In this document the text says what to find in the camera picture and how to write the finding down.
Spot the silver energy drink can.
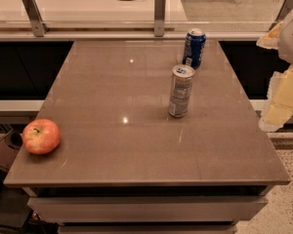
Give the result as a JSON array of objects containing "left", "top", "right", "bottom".
[{"left": 168, "top": 64, "right": 195, "bottom": 118}]

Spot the red apple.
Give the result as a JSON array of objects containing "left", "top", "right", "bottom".
[{"left": 21, "top": 119, "right": 61, "bottom": 155}]

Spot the dark device at left edge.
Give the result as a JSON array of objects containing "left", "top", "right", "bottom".
[{"left": 0, "top": 124, "right": 22, "bottom": 191}]

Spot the blue pepsi can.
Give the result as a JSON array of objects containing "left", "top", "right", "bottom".
[{"left": 183, "top": 28, "right": 206, "bottom": 69}]

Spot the middle metal railing bracket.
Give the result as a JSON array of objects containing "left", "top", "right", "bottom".
[{"left": 154, "top": 0, "right": 166, "bottom": 37}]

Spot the right metal railing bracket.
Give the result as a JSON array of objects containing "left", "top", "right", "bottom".
[{"left": 270, "top": 0, "right": 293, "bottom": 29}]

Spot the metal railing bracket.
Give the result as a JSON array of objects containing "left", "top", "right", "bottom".
[
  {"left": 270, "top": 0, "right": 293, "bottom": 29},
  {"left": 154, "top": 0, "right": 166, "bottom": 37},
  {"left": 21, "top": 0, "right": 48, "bottom": 37}
]

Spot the left metal railing bracket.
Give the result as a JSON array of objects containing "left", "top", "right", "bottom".
[{"left": 21, "top": 0, "right": 48, "bottom": 37}]

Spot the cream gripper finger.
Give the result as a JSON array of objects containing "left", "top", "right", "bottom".
[
  {"left": 256, "top": 21, "right": 282, "bottom": 50},
  {"left": 259, "top": 64, "right": 293, "bottom": 132}
]

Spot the grey cabinet drawer front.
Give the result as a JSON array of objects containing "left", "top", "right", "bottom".
[{"left": 28, "top": 196, "right": 268, "bottom": 223}]

